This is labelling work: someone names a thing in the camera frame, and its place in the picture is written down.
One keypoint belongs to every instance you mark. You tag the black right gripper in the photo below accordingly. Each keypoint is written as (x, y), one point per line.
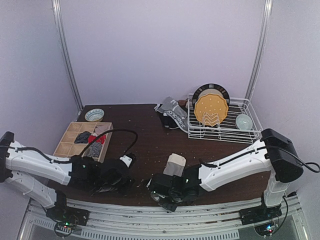
(164, 190)

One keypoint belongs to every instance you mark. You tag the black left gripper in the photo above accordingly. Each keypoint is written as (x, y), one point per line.
(116, 182)

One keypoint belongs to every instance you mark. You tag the grey underwear white waistband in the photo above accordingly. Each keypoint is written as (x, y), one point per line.
(175, 165)

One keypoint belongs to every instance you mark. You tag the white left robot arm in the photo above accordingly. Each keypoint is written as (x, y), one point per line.
(20, 164)

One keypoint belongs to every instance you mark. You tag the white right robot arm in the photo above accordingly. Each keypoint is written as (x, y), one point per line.
(272, 153)

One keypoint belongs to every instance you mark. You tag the grey striped rolled underwear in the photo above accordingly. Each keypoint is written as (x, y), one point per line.
(94, 150)

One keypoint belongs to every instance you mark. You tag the red rolled underwear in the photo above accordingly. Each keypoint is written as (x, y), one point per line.
(94, 139)

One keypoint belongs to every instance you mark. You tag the dark striped rolled underwear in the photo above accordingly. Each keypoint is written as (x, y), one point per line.
(82, 138)

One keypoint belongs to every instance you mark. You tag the pink beige rolled underwear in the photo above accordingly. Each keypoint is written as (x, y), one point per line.
(100, 128)

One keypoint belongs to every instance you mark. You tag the black underwear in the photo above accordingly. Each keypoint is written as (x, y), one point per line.
(168, 122)

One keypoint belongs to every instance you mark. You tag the wooden compartment organizer box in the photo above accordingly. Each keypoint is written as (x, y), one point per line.
(67, 148)

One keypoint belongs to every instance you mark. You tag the blue yellow patterned bowl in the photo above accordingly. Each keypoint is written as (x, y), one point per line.
(94, 115)

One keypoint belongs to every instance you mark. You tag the brown cloth item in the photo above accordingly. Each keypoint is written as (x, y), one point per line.
(182, 102)

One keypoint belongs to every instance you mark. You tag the yellow scalloped plate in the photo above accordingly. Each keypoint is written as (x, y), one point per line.
(211, 109)

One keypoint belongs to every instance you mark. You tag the pale green glass bowl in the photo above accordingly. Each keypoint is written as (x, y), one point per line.
(243, 122)

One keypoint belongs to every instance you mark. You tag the black rimmed plate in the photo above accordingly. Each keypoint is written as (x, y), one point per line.
(210, 88)

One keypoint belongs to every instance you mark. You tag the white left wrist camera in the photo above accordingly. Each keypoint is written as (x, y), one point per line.
(128, 159)

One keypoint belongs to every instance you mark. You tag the aluminium rail front frame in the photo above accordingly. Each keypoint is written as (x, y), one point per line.
(203, 222)

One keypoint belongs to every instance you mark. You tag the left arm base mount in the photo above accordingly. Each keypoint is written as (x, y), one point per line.
(66, 218)

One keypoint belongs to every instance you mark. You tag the white wire dish rack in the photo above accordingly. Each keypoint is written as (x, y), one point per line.
(227, 130)

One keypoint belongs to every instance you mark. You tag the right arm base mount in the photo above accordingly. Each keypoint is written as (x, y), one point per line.
(264, 219)

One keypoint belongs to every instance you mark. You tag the left aluminium corner post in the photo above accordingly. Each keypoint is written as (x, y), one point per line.
(58, 18)

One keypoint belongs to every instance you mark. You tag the aluminium corner post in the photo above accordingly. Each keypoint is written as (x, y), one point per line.
(58, 18)
(266, 17)

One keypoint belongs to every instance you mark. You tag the right aluminium corner post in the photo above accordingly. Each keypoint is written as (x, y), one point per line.
(266, 17)

